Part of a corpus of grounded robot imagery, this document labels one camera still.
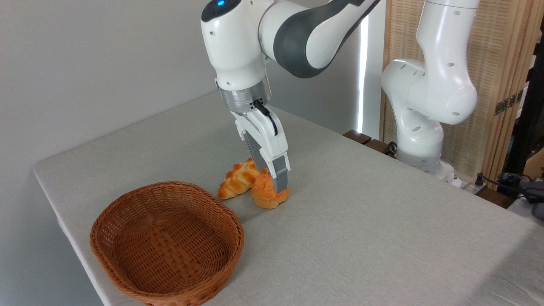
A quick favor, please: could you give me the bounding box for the brown wicker basket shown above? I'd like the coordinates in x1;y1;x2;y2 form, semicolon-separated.
89;181;245;306

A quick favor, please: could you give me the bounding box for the wooden woven folding screen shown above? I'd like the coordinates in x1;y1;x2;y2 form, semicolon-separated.
382;0;544;183

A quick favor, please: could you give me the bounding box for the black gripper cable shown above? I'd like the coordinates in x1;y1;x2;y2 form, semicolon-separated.
252;99;279;136

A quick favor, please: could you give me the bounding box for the grey tablecloth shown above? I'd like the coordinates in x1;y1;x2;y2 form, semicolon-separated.
33;91;544;306

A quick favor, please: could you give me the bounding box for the black vertical stand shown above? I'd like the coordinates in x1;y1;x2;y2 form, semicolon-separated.
506;21;544;175

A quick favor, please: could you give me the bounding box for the dark metal screen hinge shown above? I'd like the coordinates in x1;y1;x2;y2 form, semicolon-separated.
494;90;524;116

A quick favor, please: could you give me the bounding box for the black power adapter with cable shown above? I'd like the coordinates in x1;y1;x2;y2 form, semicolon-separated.
476;172;544;202

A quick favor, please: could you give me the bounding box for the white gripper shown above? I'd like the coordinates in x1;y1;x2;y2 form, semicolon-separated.
231;108;292;194

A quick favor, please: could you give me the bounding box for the round orange bread bun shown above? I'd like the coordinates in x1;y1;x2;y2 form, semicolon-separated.
251;173;291;210

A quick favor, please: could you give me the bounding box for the dark brown wooden block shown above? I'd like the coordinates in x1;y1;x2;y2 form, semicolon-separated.
476;187;516;209
365;139;396;158

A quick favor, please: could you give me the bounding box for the braided bread loaf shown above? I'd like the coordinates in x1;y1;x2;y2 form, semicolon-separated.
218;158;269;201

